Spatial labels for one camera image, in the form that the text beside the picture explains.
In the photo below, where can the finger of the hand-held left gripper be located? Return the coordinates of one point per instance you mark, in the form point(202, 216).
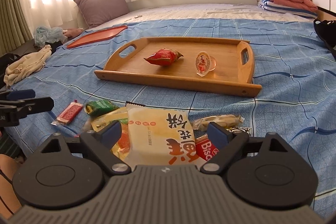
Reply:
point(39, 104)
point(21, 94)

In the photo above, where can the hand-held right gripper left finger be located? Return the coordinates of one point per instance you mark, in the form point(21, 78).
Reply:
point(112, 134)

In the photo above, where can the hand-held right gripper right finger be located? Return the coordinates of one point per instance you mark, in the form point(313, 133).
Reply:
point(217, 136)

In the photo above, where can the yellow fish snack packet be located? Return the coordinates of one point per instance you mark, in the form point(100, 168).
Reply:
point(110, 117)

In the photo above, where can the green snack packet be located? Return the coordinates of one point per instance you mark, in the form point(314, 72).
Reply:
point(101, 106)

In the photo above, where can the large white cracker packet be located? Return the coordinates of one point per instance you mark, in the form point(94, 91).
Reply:
point(155, 132)

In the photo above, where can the red biscuit packet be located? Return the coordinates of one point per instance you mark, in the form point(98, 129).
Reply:
point(203, 148)

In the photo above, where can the clear wrapped pastry snack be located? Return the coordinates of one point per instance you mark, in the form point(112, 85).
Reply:
point(200, 122)

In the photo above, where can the black and white snack packet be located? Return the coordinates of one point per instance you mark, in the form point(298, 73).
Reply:
point(242, 130)

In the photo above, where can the dark striped shorts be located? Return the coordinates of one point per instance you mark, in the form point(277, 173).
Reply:
point(9, 145)

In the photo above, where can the cream crumpled cloth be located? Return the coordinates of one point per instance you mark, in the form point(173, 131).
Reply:
point(26, 66)

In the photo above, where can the thin red snack bar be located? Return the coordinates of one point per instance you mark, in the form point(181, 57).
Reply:
point(67, 113)

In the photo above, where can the dark cloth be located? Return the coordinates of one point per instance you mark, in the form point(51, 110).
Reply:
point(53, 47)

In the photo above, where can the person's bare leg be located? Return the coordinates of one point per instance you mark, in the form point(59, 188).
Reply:
point(8, 182)

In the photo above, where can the light blue cloth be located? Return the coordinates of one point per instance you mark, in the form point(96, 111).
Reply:
point(47, 34)

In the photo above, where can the clear jelly cup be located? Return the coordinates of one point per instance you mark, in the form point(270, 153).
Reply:
point(203, 62)

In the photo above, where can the pink cloth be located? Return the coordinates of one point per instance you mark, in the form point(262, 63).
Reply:
point(73, 33)

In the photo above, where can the orange plastic tray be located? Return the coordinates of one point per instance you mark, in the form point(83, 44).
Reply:
point(97, 35)

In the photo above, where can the green curtain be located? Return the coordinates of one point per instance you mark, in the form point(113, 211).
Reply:
point(11, 3)

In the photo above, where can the blue plaid bed sheet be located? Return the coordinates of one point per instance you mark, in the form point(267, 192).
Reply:
point(288, 77)

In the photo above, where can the red puffed snack packet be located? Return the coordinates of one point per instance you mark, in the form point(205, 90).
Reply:
point(164, 56)

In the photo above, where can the purple pillow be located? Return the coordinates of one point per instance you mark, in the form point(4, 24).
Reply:
point(102, 5)

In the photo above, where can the small metal object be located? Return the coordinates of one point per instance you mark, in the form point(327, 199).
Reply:
point(137, 16)

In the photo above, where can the beige quilted mattress pad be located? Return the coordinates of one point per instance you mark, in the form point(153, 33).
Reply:
point(199, 12)

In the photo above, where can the blue striped folded towel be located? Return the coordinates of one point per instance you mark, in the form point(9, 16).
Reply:
point(273, 6)

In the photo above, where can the cardboard box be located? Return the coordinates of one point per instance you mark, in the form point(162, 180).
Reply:
point(326, 13)

